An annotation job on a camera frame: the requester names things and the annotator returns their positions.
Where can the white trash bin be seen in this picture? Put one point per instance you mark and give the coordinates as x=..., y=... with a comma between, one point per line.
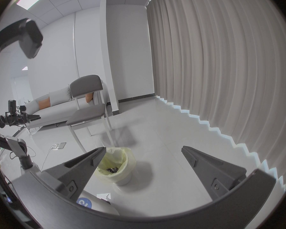
x=124, y=180

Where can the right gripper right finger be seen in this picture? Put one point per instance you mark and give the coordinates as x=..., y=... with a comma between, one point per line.
x=205, y=168

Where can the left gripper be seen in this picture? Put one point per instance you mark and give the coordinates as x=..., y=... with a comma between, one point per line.
x=21, y=117

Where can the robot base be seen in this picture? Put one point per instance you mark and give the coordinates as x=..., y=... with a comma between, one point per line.
x=102, y=205

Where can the beige curtain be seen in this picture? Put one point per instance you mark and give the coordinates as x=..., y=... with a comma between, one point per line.
x=216, y=68

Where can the crumpled black plastic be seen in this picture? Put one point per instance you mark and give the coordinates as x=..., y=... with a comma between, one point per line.
x=112, y=169

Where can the pale grey sofa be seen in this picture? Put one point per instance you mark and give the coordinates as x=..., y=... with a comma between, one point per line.
x=52, y=114

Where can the yellow plastic bag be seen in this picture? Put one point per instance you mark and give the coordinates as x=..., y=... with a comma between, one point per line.
x=125, y=158

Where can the pale grey cushion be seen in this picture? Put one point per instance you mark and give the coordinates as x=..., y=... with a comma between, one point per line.
x=60, y=95

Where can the orange cushion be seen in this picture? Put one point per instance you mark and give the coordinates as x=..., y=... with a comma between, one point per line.
x=89, y=97
x=44, y=103

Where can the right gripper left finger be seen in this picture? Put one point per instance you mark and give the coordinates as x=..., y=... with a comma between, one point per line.
x=83, y=168

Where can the grey chair with white legs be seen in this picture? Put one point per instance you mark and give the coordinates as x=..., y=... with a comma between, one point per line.
x=85, y=83

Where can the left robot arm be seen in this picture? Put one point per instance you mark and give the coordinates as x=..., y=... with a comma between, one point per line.
x=14, y=147

